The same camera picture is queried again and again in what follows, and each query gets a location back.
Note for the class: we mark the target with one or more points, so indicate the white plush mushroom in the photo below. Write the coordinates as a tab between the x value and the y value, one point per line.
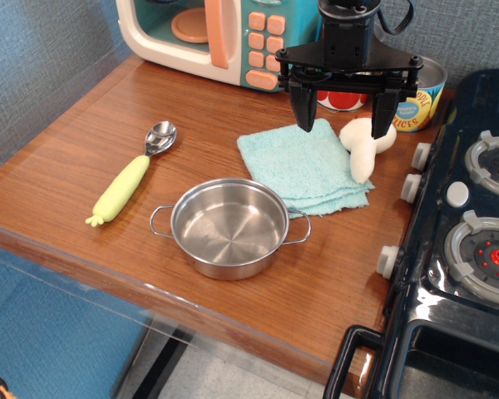
356	138

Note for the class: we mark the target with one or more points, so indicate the dark blue toy stove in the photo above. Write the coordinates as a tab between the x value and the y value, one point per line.
441	332

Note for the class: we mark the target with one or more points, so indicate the toy microwave oven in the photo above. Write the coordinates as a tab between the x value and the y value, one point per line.
230	41

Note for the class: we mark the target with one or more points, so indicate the stainless steel pot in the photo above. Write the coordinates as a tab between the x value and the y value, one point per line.
231	228

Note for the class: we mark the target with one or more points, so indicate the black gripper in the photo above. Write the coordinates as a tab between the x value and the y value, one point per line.
349	57

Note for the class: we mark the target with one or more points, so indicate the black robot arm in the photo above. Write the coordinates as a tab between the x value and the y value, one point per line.
347	6

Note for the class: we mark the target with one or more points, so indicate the light blue folded cloth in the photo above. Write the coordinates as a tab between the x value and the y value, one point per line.
309	171

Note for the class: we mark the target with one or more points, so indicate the spoon with green handle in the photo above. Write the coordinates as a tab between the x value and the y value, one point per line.
159	139

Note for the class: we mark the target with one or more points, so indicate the red and white can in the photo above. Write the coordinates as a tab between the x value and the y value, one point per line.
341	101

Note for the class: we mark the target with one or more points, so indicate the pineapple slices can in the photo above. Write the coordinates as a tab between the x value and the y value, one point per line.
416	113

